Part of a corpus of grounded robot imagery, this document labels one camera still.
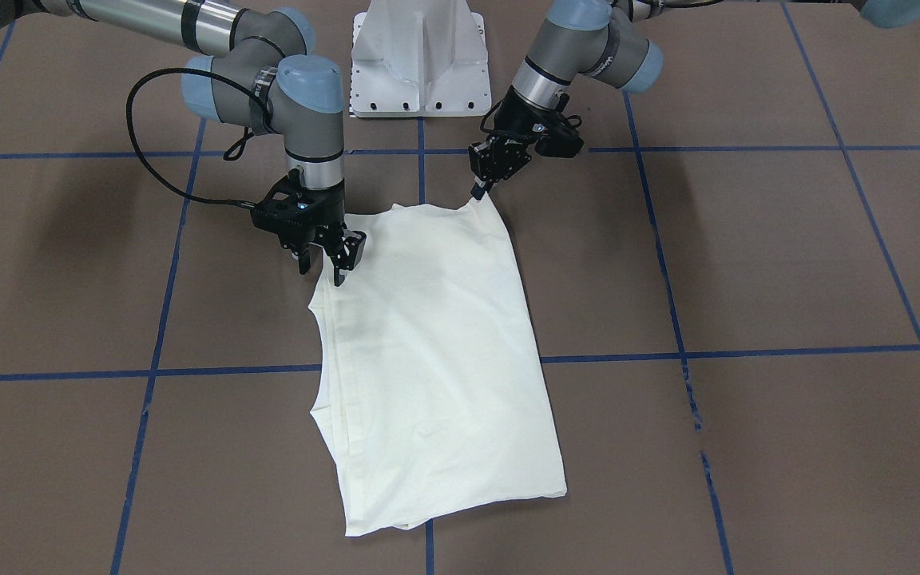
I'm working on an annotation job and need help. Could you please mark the cream long-sleeve cat shirt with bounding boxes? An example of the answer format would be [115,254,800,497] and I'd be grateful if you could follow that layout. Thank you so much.
[309,196,567,537]

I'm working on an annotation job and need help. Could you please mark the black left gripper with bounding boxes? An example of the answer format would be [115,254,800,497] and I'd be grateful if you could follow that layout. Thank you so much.
[468,88,557,200]

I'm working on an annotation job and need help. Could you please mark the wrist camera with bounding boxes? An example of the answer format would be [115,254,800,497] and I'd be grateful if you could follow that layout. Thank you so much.
[534,113,584,159]
[251,179,327,249]

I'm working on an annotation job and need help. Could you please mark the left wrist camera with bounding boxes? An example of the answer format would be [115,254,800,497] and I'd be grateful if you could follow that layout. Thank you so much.
[534,113,584,159]

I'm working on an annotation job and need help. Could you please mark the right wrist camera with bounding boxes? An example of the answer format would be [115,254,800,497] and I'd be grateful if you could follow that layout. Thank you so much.
[251,179,327,249]

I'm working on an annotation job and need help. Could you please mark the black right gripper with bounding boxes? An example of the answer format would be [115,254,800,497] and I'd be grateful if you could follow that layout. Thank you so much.
[268,180,367,287]

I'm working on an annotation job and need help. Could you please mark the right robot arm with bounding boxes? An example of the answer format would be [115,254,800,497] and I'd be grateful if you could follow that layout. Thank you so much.
[0,1,367,285]

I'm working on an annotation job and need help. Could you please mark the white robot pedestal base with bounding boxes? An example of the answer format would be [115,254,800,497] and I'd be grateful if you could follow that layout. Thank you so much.
[348,1,493,119]

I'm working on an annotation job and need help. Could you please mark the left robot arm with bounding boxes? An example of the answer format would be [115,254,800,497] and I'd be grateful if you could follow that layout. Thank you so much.
[468,1,712,200]

